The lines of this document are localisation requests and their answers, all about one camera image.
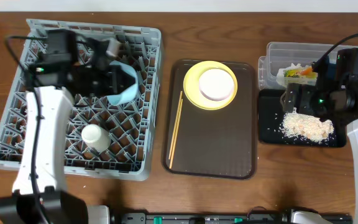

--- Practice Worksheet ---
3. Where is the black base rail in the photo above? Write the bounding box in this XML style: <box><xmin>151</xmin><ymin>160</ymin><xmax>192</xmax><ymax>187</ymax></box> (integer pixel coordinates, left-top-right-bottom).
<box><xmin>87</xmin><ymin>212</ymin><xmax>352</xmax><ymax>224</ymax></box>

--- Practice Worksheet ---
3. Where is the spilled rice pile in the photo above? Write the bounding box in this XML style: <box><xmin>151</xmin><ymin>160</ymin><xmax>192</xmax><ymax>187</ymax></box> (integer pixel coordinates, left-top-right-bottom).
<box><xmin>266</xmin><ymin>110</ymin><xmax>334</xmax><ymax>143</ymax></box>

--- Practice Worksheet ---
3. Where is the dark brown serving tray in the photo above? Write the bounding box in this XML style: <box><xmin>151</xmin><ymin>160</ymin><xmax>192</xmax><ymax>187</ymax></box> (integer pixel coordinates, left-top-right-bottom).
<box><xmin>162</xmin><ymin>59</ymin><xmax>258</xmax><ymax>180</ymax></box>

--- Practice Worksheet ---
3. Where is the light blue bowl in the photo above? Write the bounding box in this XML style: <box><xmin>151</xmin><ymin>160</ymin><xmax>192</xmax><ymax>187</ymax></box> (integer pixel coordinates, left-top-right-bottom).
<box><xmin>107</xmin><ymin>61</ymin><xmax>139</xmax><ymax>106</ymax></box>

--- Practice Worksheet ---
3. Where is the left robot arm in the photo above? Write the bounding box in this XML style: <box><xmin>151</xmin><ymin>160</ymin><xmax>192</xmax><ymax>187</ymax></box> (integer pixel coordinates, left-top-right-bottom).
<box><xmin>0</xmin><ymin>29</ymin><xmax>139</xmax><ymax>223</ymax></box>

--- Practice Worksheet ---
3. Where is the white cup with rice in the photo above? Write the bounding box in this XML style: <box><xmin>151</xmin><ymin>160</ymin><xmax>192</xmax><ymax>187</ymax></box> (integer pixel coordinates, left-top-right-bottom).
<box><xmin>81</xmin><ymin>124</ymin><xmax>111</xmax><ymax>152</ymax></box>

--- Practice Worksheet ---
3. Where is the black waste tray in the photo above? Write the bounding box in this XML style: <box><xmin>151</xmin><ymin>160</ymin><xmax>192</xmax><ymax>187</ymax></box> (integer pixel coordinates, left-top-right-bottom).
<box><xmin>258</xmin><ymin>89</ymin><xmax>347</xmax><ymax>147</ymax></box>

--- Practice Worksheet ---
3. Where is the yellow round plate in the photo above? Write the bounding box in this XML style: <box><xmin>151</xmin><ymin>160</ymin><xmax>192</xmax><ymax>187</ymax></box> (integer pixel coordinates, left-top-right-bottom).
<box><xmin>183</xmin><ymin>61</ymin><xmax>238</xmax><ymax>110</ymax></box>

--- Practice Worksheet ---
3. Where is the green snack wrapper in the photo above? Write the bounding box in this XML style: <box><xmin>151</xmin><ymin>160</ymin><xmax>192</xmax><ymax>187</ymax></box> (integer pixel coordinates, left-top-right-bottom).
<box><xmin>283</xmin><ymin>67</ymin><xmax>318</xmax><ymax>78</ymax></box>

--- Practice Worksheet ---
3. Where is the white small bowl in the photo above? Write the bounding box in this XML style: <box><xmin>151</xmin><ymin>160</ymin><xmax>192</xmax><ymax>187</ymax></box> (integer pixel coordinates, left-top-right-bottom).
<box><xmin>198</xmin><ymin>68</ymin><xmax>234</xmax><ymax>101</ymax></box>

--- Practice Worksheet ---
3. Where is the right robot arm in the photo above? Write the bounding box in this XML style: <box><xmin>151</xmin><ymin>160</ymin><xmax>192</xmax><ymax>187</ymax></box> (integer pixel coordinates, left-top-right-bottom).
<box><xmin>282</xmin><ymin>48</ymin><xmax>358</xmax><ymax>223</ymax></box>

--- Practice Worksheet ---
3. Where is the grey dishwasher rack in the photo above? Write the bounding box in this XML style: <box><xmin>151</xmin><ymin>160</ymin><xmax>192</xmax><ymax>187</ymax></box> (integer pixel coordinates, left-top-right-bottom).
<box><xmin>0</xmin><ymin>19</ymin><xmax>163</xmax><ymax>181</ymax></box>

